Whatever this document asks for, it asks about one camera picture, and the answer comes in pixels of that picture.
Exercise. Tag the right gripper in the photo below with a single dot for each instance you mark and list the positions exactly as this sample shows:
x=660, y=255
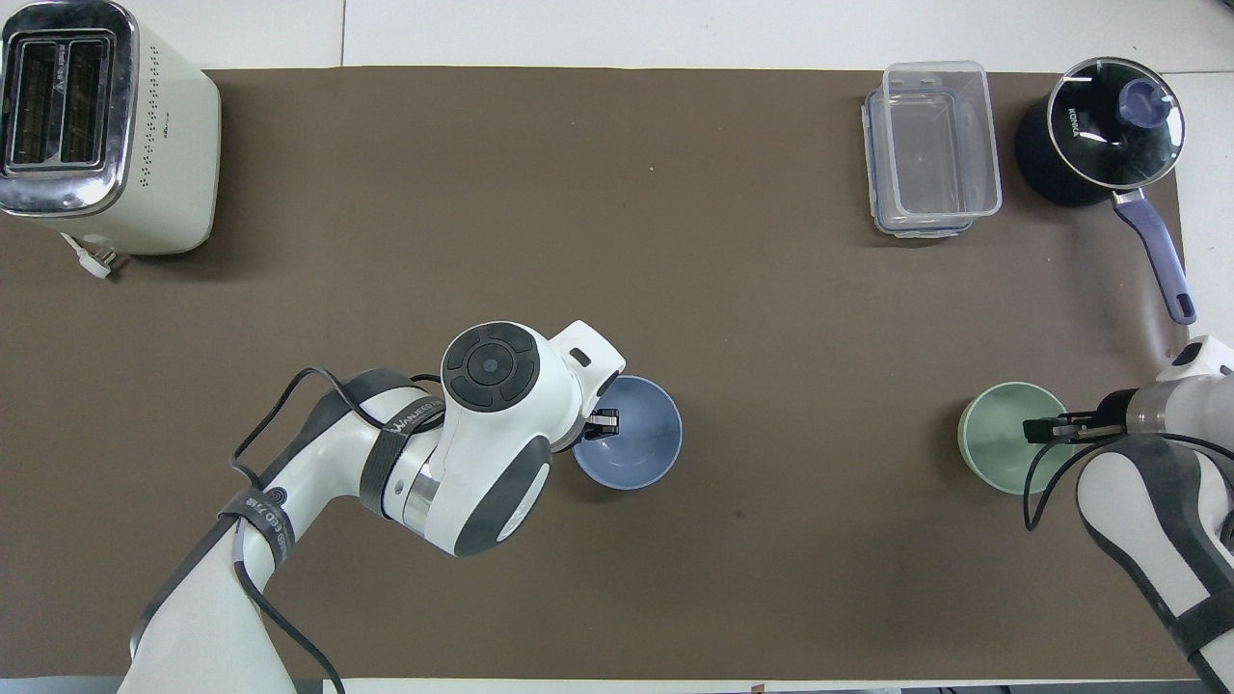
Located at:
x=1109, y=414

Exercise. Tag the blue bowl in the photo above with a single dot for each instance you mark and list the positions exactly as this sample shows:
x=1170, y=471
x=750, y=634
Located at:
x=641, y=443

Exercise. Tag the green bowl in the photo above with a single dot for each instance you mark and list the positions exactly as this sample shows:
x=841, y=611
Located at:
x=998, y=443

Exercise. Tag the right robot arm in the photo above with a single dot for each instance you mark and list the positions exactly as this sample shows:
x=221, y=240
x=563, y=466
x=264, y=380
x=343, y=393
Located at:
x=1142, y=501

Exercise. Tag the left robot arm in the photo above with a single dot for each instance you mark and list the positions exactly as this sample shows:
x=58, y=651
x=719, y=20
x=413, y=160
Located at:
x=487, y=434

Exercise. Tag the glass pot lid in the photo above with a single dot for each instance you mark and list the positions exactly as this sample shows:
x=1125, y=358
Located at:
x=1104, y=135

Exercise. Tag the clear plastic container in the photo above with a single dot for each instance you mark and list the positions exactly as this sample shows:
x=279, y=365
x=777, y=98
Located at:
x=940, y=145

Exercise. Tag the blue-rimmed clear container lid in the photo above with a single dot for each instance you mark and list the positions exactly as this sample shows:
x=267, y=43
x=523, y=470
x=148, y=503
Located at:
x=875, y=173

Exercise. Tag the white toaster with chrome top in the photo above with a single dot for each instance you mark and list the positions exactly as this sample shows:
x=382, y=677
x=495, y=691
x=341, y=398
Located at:
x=159, y=145

